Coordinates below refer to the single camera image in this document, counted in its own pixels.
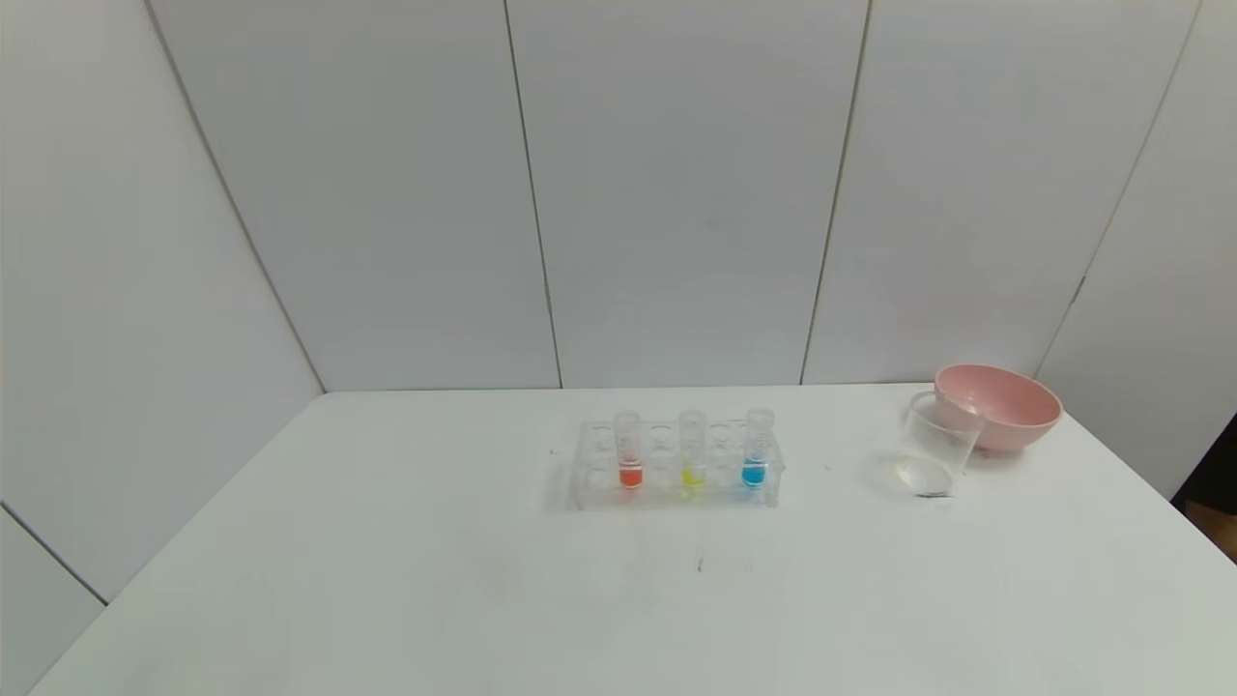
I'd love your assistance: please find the clear plastic measuring beaker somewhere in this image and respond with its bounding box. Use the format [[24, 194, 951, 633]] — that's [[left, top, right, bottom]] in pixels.
[[894, 391, 987, 499]]

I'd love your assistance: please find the test tube with yellow pigment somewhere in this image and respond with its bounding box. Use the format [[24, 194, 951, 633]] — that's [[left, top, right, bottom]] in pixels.
[[678, 410, 707, 496]]

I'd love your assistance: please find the test tube with red pigment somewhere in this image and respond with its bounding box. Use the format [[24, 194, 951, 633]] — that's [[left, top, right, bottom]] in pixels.
[[615, 411, 645, 490]]

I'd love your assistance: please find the clear acrylic test tube rack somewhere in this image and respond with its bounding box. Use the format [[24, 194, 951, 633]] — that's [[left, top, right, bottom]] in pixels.
[[570, 418, 786, 511]]

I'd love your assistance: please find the test tube with blue pigment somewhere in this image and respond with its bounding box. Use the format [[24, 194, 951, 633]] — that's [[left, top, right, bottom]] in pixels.
[[744, 408, 776, 489]]

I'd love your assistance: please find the pink bowl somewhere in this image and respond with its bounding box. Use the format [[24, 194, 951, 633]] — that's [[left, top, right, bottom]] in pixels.
[[934, 363, 1065, 453]]

